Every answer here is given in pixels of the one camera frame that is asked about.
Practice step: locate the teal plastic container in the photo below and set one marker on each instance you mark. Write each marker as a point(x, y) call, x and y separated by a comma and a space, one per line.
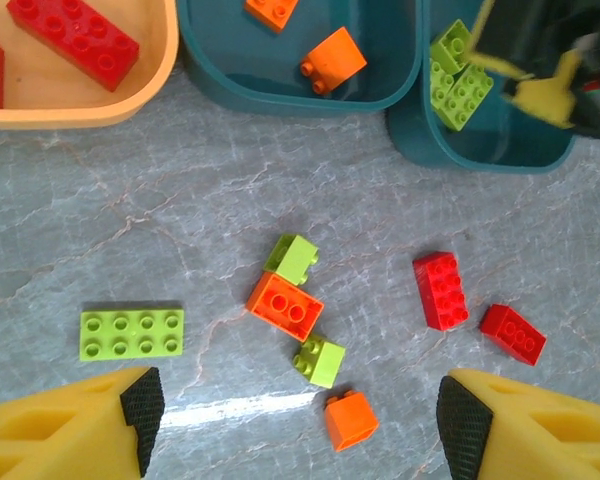
point(480, 150)
point(260, 95)

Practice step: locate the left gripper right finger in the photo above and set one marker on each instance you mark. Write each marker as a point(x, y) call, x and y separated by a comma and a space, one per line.
point(540, 440)

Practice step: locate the red two-by-four lego brick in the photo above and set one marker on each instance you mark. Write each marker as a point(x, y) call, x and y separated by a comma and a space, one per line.
point(75, 40)
point(512, 335)

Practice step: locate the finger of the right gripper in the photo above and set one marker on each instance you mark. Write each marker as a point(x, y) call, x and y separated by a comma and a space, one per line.
point(480, 47)
point(550, 100)

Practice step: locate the orange plastic container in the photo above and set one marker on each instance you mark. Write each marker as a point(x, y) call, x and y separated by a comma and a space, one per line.
point(80, 107)

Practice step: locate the orange lego brick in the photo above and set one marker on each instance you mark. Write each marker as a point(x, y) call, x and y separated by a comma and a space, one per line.
point(285, 307)
point(337, 57)
point(352, 422)
point(272, 12)

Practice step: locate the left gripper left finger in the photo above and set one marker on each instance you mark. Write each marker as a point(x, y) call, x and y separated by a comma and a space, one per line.
point(55, 435)

